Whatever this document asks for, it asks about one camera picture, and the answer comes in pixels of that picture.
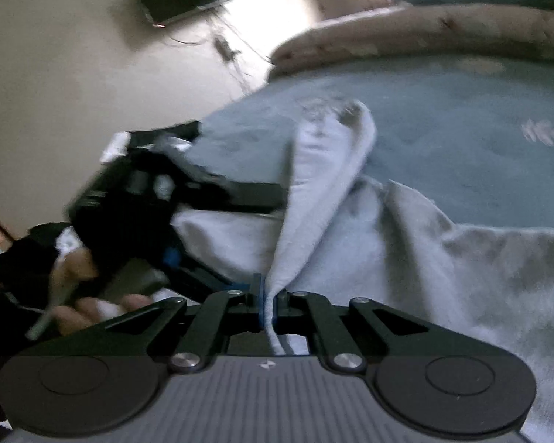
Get person's left hand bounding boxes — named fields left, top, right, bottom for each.
left=48, top=244, right=155, bottom=340

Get thin wall cable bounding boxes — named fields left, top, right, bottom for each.
left=166, top=9, right=269, bottom=99

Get grey sweatpants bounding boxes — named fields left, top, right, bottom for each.
left=55, top=99, right=554, bottom=443

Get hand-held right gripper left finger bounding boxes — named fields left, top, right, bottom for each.
left=74, top=273, right=265, bottom=372

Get black wall power strip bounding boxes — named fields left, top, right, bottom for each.
left=215, top=34, right=241, bottom=62

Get folded beige floral quilt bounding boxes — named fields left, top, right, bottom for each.
left=268, top=2, right=554, bottom=81

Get black and white cloth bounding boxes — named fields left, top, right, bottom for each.
left=100, top=120, right=201, bottom=164

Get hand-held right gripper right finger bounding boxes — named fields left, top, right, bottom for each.
left=273, top=288, right=462, bottom=372

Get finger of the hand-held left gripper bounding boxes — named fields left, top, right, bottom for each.
left=163, top=248, right=260, bottom=304
left=164, top=141, right=296, bottom=215

